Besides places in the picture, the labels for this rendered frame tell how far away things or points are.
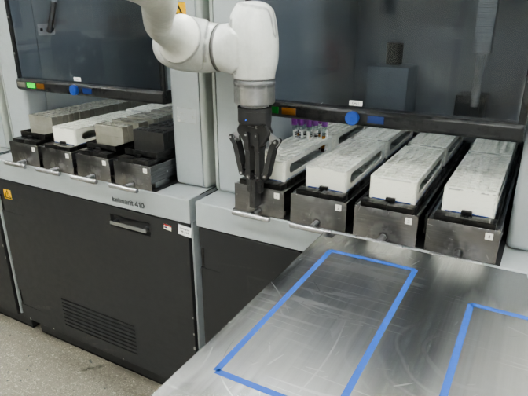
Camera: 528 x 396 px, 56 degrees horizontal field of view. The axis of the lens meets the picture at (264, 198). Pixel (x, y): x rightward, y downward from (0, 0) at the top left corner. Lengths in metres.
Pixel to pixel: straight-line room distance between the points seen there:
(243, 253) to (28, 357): 1.09
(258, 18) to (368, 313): 0.62
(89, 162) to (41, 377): 0.83
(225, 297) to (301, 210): 0.37
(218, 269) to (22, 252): 0.86
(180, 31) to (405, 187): 0.56
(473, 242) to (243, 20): 0.63
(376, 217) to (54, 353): 1.41
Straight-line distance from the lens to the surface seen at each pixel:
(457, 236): 1.05
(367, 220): 1.08
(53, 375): 2.00
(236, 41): 1.06
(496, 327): 0.72
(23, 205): 1.86
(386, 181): 1.08
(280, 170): 1.18
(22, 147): 1.76
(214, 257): 1.33
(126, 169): 1.43
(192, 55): 1.09
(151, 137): 1.44
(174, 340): 1.59
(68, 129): 1.62
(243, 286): 1.32
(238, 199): 1.22
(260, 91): 1.06
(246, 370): 0.59
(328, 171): 1.12
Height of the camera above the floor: 1.20
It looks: 21 degrees down
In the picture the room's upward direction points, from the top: straight up
